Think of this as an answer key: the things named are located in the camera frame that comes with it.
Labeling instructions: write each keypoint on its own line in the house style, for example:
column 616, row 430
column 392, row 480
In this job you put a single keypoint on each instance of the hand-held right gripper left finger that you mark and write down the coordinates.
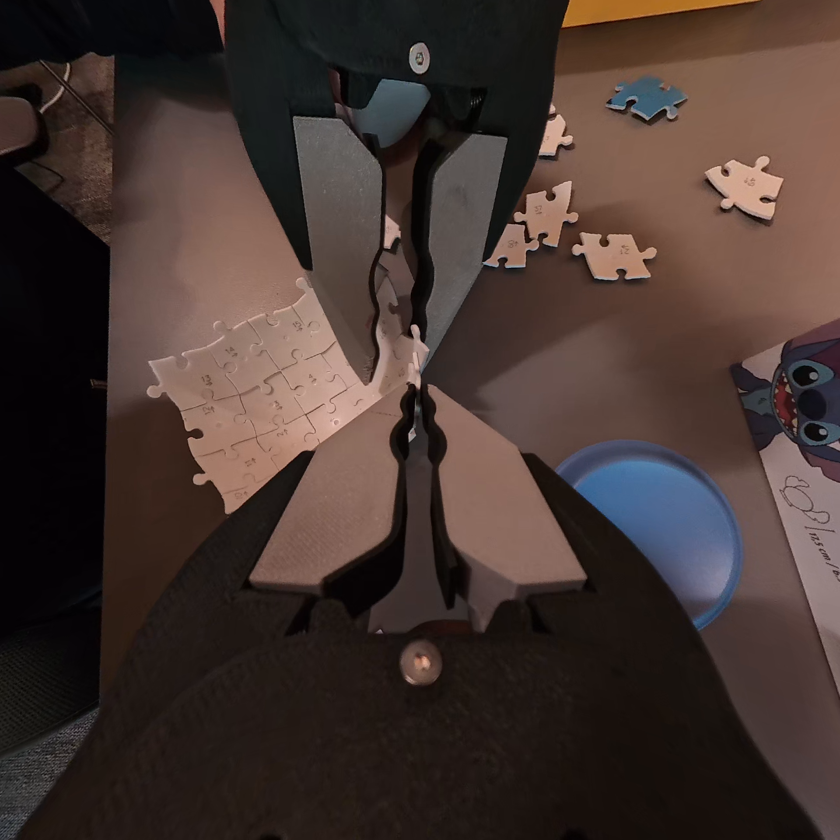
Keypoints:
column 328, row 518

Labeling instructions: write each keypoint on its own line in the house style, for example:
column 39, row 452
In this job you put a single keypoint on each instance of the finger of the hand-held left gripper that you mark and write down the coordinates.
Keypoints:
column 459, row 216
column 334, row 216

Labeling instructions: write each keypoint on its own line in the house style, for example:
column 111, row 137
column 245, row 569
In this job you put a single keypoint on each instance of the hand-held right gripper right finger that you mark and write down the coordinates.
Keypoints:
column 512, row 518

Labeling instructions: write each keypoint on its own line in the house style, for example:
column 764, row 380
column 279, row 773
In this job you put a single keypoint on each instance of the assembled curved puzzle section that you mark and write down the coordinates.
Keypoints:
column 262, row 394

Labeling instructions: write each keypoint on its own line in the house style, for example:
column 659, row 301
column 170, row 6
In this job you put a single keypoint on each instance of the single numbered puzzle piece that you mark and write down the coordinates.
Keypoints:
column 420, row 354

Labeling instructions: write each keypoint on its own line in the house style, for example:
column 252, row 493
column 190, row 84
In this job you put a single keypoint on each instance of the scatter of puzzle pieces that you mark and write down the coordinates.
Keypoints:
column 613, row 256

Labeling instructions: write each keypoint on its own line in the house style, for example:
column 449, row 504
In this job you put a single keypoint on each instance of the yellow plastic bin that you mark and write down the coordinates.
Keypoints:
column 656, row 12

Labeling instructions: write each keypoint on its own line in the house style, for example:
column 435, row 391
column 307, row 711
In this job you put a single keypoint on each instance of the colourful cartoon puzzle box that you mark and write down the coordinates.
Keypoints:
column 800, row 459

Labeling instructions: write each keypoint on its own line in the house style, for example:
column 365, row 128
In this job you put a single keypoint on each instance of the person's left forearm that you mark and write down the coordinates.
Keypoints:
column 98, row 29

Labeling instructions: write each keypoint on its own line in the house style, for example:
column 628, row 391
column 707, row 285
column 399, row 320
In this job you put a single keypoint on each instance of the blue puzzle piece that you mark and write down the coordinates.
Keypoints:
column 646, row 98

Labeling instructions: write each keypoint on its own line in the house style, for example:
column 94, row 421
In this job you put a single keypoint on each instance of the blue round plastic stand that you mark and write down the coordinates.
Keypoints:
column 656, row 525

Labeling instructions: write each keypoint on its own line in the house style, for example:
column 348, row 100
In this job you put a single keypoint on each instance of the dark chair armrest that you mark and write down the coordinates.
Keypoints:
column 23, row 128

